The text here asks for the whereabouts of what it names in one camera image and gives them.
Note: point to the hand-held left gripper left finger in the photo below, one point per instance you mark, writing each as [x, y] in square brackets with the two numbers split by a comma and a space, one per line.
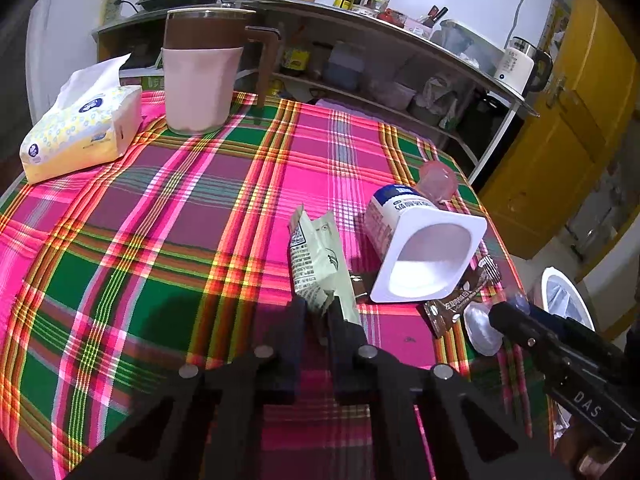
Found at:
[295, 345]

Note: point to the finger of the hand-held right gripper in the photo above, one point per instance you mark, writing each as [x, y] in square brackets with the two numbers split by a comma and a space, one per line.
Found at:
[520, 330]
[565, 327]

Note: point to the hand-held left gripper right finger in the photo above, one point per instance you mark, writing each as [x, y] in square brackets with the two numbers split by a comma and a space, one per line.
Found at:
[345, 355]

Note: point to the translucent plastic bin liner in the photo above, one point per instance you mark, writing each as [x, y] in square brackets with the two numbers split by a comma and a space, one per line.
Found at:
[562, 295]

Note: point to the white round waste bin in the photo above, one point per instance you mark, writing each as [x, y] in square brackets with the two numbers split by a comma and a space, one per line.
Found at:
[546, 285]

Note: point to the brown snack wrapper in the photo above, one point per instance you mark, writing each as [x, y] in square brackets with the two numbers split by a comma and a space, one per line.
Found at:
[450, 310]

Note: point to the pale green snack wrapper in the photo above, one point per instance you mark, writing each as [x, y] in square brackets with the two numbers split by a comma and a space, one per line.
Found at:
[312, 255]

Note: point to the white yogurt cup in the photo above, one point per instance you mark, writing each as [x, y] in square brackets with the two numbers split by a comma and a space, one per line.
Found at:
[425, 260]

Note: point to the small pink plastic cup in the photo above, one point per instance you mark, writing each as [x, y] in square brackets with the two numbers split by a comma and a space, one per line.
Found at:
[437, 180]

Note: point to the person's right hand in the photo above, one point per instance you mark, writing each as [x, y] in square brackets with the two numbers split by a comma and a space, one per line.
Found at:
[587, 462]

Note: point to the yellow wooden door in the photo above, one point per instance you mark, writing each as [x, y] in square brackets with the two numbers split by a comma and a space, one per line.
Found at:
[560, 160]

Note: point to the pink green plaid tablecloth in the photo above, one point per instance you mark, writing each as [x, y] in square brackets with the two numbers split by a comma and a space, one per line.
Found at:
[150, 240]

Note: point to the white plastic bag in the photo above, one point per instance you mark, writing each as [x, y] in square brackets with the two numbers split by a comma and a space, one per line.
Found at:
[442, 102]

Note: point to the pink lidded storage box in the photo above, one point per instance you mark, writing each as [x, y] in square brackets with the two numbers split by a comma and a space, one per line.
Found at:
[350, 109]

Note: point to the white electric kettle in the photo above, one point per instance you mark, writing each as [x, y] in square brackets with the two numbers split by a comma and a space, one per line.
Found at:
[515, 67]

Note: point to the pink translucent food container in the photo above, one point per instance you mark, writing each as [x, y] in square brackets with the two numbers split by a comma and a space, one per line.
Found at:
[392, 94]

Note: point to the pink jug with brown lid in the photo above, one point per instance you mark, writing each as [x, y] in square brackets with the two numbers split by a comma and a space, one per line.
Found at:
[200, 85]

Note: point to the blue plastic canister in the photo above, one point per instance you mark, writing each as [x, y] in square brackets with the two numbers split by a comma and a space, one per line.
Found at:
[345, 65]

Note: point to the yellow-label bottle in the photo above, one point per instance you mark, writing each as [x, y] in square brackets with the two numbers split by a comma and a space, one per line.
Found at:
[295, 59]

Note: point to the clear plastic container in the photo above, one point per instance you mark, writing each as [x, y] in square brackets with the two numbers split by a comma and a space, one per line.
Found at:
[465, 42]

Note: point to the yellow white tissue pack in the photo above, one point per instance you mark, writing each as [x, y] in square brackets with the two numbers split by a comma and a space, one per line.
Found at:
[80, 135]

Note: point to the pink knife holder box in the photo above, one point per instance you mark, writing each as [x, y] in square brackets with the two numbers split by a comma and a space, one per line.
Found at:
[417, 26]

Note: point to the metal shelf unit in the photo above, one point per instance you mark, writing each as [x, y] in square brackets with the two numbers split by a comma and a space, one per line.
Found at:
[350, 15]

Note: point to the red small container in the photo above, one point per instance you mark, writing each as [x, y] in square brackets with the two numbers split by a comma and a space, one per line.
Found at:
[391, 16]

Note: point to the stove counter shelf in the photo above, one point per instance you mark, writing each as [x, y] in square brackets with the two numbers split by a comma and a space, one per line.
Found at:
[125, 30]

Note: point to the yellowed power strip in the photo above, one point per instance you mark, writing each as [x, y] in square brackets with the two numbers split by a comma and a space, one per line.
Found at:
[111, 5]

